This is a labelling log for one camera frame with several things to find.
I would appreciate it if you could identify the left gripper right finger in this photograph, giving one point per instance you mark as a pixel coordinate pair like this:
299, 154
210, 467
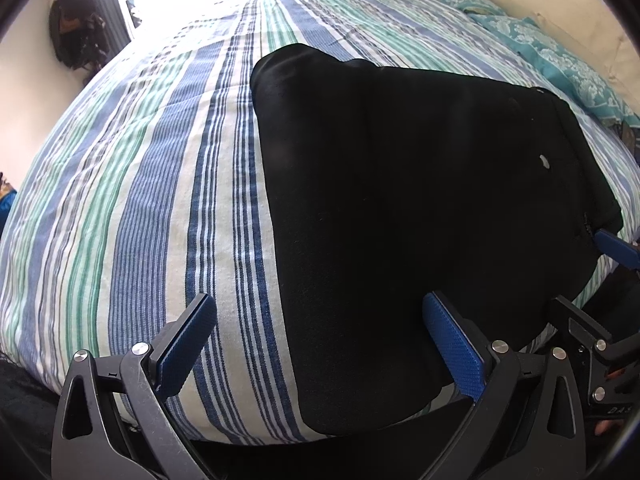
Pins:
525, 420

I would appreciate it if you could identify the striped bed cover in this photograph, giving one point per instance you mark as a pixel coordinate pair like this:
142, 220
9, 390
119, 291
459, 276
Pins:
150, 190

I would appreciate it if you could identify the operator black trousers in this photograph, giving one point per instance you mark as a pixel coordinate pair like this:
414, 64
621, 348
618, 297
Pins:
401, 452

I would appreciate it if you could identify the blue curtain left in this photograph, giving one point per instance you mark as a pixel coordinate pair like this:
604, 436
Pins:
116, 31

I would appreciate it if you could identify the cream padded headboard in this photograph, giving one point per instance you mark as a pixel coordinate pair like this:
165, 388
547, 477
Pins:
590, 30

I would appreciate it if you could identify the dark coats on rack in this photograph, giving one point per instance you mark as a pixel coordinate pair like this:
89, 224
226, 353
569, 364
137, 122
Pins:
77, 32

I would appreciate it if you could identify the clothes pile on dresser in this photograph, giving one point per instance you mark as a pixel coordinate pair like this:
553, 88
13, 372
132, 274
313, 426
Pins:
7, 197

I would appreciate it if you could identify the teal floral pillow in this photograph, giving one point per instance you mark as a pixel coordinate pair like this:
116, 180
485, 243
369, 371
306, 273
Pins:
482, 7
561, 68

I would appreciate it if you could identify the teal floral pillow near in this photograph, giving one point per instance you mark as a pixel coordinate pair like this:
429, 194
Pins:
561, 68

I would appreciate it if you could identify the teal floral pillow far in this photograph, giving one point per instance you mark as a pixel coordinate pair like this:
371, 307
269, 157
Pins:
482, 7

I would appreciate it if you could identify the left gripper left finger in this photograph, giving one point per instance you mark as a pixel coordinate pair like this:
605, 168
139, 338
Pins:
112, 421

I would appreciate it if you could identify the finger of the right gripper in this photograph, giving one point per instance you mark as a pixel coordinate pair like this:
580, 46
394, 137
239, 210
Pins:
624, 253

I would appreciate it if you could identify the operator left hand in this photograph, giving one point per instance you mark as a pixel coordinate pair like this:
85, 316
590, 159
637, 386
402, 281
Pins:
604, 425

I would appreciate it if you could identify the black pants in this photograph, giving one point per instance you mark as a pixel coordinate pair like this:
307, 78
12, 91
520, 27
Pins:
385, 184

